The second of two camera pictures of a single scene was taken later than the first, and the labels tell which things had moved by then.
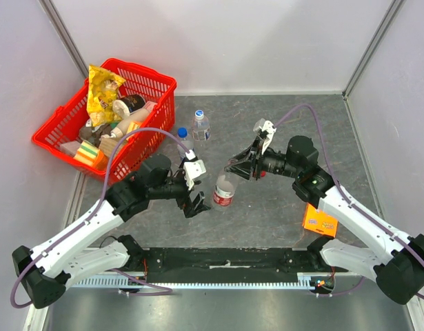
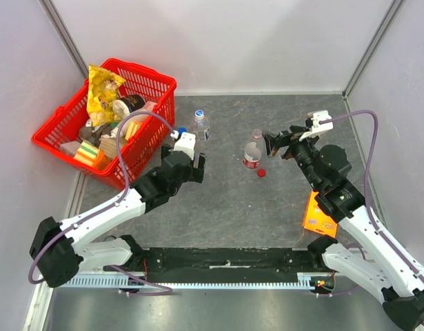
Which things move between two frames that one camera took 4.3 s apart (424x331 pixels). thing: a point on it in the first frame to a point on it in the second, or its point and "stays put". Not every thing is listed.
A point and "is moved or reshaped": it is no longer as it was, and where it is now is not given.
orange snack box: (319, 221) stays put
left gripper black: (198, 203) to (196, 174)
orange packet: (101, 161) stays put
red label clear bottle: (223, 192) is moved or reshaped
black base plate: (228, 265) stays put
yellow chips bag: (103, 92) stays put
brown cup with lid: (124, 107) stays put
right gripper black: (254, 161) to (288, 144)
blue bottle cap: (182, 132) stays put
